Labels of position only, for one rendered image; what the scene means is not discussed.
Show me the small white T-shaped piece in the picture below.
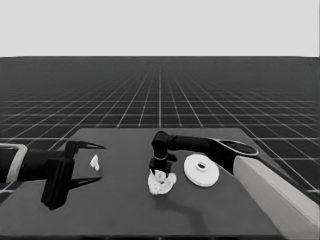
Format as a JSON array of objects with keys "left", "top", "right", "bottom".
[{"left": 89, "top": 153, "right": 101, "bottom": 172}]

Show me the white round carrier with pins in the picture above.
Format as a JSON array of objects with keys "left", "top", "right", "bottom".
[{"left": 149, "top": 171, "right": 176, "bottom": 194}]

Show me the small white toothed gear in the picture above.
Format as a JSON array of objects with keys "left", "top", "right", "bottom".
[
  {"left": 147, "top": 174, "right": 158, "bottom": 189},
  {"left": 150, "top": 185, "right": 170, "bottom": 196},
  {"left": 167, "top": 172, "right": 178, "bottom": 186}
]

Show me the large thick white disc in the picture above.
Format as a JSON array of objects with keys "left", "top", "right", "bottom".
[{"left": 183, "top": 153, "right": 221, "bottom": 188}]

